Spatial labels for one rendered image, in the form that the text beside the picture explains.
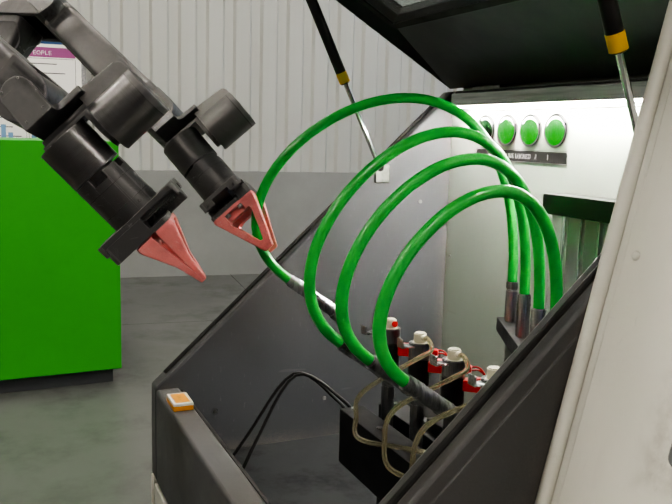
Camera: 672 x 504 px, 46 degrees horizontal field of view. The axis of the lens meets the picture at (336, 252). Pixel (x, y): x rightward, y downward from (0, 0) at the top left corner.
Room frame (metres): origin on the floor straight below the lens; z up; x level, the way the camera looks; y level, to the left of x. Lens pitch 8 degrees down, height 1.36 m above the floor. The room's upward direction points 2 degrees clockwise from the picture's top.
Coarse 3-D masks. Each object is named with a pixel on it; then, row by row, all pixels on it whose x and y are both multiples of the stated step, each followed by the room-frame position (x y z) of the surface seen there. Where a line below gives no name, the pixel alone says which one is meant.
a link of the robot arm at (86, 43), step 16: (32, 0) 1.34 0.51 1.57; (48, 0) 1.33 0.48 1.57; (48, 16) 1.33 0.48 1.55; (64, 16) 1.33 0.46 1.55; (80, 16) 1.33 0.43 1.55; (64, 32) 1.32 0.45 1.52; (80, 32) 1.30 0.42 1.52; (96, 32) 1.29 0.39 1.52; (80, 48) 1.28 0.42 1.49; (96, 48) 1.27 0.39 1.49; (112, 48) 1.26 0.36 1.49; (96, 64) 1.25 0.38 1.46; (128, 64) 1.22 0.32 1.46; (144, 80) 1.18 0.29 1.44; (160, 96) 1.15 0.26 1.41; (176, 112) 1.13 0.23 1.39; (160, 144) 1.16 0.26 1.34
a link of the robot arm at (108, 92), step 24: (120, 72) 0.80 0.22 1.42; (0, 96) 0.79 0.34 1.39; (24, 96) 0.78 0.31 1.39; (72, 96) 0.79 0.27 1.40; (96, 96) 0.80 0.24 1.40; (120, 96) 0.78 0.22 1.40; (144, 96) 0.78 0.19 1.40; (24, 120) 0.78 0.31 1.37; (48, 120) 0.79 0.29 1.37; (120, 120) 0.78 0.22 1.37; (144, 120) 0.79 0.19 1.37
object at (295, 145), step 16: (384, 96) 1.09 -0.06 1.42; (400, 96) 1.10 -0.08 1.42; (416, 96) 1.10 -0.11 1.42; (432, 96) 1.11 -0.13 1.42; (336, 112) 1.08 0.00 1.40; (352, 112) 1.09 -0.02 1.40; (448, 112) 1.11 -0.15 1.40; (464, 112) 1.11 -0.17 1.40; (320, 128) 1.08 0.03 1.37; (480, 128) 1.11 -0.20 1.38; (272, 176) 1.07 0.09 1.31; (512, 208) 1.12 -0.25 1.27; (256, 224) 1.07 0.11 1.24; (512, 224) 1.12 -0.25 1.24; (512, 240) 1.12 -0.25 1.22; (512, 256) 1.12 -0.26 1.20; (512, 272) 1.12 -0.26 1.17; (512, 288) 1.12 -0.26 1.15
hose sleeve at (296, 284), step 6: (294, 276) 1.08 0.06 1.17; (288, 282) 1.07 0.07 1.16; (294, 282) 1.07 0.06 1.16; (300, 282) 1.08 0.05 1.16; (294, 288) 1.07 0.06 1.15; (300, 288) 1.07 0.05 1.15; (300, 294) 1.08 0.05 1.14; (318, 294) 1.08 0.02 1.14; (318, 300) 1.08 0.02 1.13; (324, 300) 1.08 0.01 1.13; (330, 300) 1.09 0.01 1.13; (324, 306) 1.08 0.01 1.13; (330, 306) 1.08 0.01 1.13; (330, 312) 1.08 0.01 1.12
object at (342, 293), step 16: (448, 160) 0.89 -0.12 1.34; (464, 160) 0.89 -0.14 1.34; (480, 160) 0.90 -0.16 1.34; (496, 160) 0.91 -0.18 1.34; (416, 176) 0.87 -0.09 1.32; (432, 176) 0.88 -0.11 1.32; (512, 176) 0.92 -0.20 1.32; (400, 192) 0.86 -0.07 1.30; (528, 192) 0.93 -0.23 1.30; (384, 208) 0.85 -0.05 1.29; (368, 224) 0.85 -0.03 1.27; (368, 240) 0.85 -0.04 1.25; (352, 256) 0.84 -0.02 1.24; (544, 256) 0.94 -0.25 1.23; (352, 272) 0.84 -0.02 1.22; (544, 272) 0.94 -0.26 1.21; (544, 288) 0.94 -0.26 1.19; (336, 304) 0.84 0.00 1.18; (544, 304) 0.95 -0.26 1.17; (352, 336) 0.84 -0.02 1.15; (352, 352) 0.84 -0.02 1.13; (368, 352) 0.85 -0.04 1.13; (368, 368) 0.85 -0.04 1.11; (416, 400) 0.88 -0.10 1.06
